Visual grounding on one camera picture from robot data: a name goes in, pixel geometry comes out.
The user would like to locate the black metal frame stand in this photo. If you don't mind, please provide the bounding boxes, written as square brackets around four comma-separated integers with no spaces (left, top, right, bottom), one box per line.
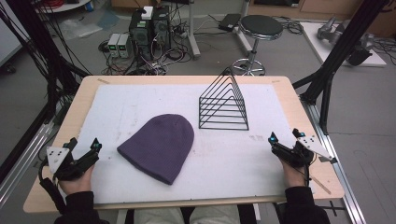
[291,0,390,135]
[0,0,92,185]

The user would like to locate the person's legs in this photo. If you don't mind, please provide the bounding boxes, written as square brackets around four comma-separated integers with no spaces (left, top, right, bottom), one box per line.
[133,204,241,224]

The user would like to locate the black wire rack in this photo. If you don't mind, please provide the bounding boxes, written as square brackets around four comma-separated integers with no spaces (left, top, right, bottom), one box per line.
[198,66,250,132]

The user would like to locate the aluminium rail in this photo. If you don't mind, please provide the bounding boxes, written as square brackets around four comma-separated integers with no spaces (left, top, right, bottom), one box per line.
[0,120,55,208]
[301,99,368,224]

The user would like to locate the person's left hand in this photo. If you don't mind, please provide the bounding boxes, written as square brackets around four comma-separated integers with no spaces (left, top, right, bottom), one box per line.
[58,164,96,196]

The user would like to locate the purple knit beanie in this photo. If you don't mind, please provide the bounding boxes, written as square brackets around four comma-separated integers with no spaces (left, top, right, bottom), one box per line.
[116,113,195,186]

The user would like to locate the white box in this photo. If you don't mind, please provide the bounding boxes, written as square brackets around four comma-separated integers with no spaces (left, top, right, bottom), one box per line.
[141,6,154,21]

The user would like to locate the round white table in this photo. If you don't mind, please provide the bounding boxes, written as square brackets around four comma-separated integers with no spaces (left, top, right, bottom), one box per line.
[34,0,93,14]

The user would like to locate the white metal desk leg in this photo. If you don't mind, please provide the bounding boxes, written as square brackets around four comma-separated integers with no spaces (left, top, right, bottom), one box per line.
[186,0,202,61]

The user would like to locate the tangle of floor cables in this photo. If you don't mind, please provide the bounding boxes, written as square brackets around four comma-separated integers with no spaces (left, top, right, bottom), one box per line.
[98,18,191,77]

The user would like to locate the white floor board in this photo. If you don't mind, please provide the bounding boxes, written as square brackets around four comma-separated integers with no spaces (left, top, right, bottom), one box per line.
[300,21,388,68]

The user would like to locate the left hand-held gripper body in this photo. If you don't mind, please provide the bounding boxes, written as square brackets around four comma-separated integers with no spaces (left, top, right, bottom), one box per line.
[46,147,101,182]

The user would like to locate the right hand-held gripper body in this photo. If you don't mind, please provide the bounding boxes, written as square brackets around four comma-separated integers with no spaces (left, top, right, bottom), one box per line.
[271,135,339,168]

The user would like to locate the black round stool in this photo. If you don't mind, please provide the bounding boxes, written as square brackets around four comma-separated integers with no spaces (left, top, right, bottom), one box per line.
[230,14,285,77]

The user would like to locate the black computer tower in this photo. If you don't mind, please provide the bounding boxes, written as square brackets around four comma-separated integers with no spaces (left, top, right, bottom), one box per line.
[151,7,172,53]
[128,10,154,61]

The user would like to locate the flat black box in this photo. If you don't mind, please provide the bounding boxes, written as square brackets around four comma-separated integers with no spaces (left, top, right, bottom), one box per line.
[218,12,243,33]

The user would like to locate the grey power supply unit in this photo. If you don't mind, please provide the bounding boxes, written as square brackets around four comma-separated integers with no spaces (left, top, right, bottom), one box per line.
[117,33,133,59]
[106,33,121,59]

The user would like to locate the white table mat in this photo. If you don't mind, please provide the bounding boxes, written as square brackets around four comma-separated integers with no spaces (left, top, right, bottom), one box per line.
[72,82,313,203]

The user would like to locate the black device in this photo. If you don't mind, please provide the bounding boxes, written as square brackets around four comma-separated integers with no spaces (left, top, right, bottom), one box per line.
[346,46,374,67]

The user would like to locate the clear plastic sheet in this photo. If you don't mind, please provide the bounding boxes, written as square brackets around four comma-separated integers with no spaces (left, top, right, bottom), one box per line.
[58,18,105,40]

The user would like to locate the grey robot part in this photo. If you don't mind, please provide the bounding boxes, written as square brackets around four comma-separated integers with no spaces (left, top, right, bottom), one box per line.
[316,16,347,47]

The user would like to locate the person's right hand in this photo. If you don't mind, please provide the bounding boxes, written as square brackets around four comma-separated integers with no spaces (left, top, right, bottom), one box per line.
[279,159,308,189]

